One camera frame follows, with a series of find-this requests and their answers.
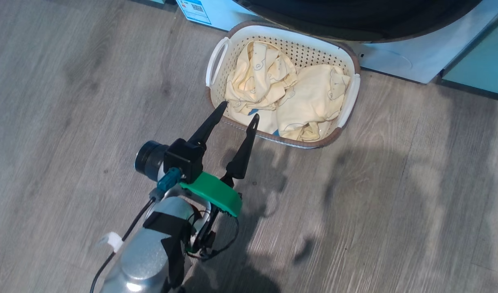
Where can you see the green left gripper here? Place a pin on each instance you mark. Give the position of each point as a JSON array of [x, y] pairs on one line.
[[216, 193]]

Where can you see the dark round washer door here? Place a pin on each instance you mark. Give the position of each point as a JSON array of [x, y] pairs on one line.
[[354, 20]]

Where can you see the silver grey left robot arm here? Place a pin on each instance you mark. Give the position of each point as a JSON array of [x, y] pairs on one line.
[[147, 260]]

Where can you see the white perforated laundry basket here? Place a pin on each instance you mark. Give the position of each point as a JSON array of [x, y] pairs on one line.
[[314, 53]]

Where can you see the white front-load washing machine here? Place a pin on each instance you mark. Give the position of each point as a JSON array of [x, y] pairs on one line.
[[416, 57]]

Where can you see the blue white energy label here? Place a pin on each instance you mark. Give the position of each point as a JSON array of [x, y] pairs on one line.
[[194, 10]]

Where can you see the round filter cover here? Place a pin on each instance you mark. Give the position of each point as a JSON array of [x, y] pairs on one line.
[[391, 61]]

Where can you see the pale teal cabinet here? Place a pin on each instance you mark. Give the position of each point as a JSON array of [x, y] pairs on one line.
[[485, 65]]

